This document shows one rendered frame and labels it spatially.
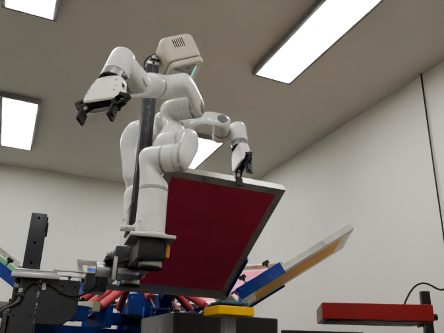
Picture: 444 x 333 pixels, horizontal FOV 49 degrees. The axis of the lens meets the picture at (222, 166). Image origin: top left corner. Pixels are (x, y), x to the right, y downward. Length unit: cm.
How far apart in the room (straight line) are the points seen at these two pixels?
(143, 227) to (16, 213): 517
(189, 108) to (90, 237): 500
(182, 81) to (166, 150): 27
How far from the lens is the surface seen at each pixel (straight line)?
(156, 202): 155
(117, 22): 371
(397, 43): 395
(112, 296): 301
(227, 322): 169
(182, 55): 199
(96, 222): 672
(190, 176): 211
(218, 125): 208
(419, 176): 413
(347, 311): 297
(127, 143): 209
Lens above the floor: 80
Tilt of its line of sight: 21 degrees up
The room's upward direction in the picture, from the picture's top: 2 degrees clockwise
